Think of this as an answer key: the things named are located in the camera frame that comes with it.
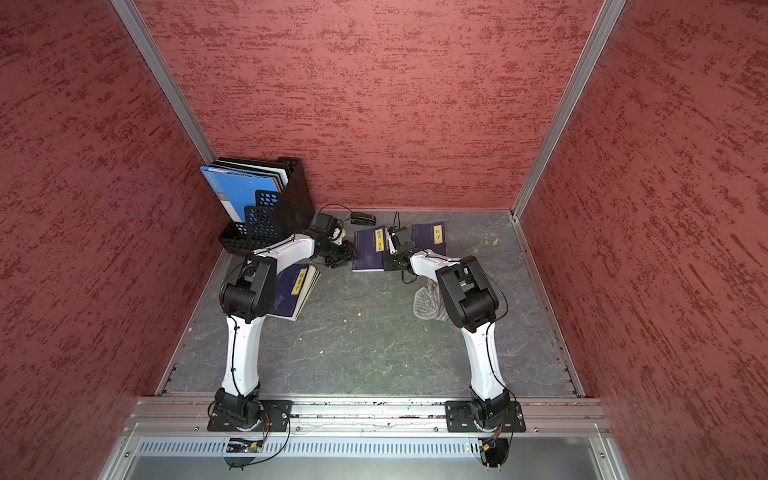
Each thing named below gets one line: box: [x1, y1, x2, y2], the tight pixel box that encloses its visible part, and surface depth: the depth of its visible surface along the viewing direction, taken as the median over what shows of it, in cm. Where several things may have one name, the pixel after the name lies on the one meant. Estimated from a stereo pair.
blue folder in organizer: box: [200, 166, 281, 223], surface depth 91 cm
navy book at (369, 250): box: [352, 226, 386, 272], surface depth 109 cm
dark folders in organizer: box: [209, 157, 290, 195], surface depth 92 cm
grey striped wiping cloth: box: [412, 278, 449, 322], surface depth 94 cm
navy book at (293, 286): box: [267, 263, 321, 322], surface depth 94 cm
